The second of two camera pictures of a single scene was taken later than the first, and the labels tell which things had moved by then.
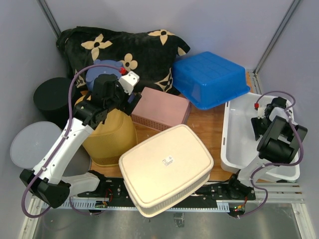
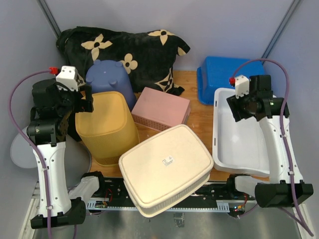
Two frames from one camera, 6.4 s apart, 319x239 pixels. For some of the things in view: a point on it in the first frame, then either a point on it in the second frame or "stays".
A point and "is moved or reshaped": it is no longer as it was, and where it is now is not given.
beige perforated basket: x=162 y=171 stays
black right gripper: x=257 y=130 → x=234 y=103
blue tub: x=206 y=79 is moved or reshaped
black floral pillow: x=150 y=54 stays
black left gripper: x=124 y=106 → x=82 y=105
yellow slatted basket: x=114 y=142 stays
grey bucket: x=32 y=142 stays
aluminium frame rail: x=46 y=11 stays
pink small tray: x=161 y=110 stays
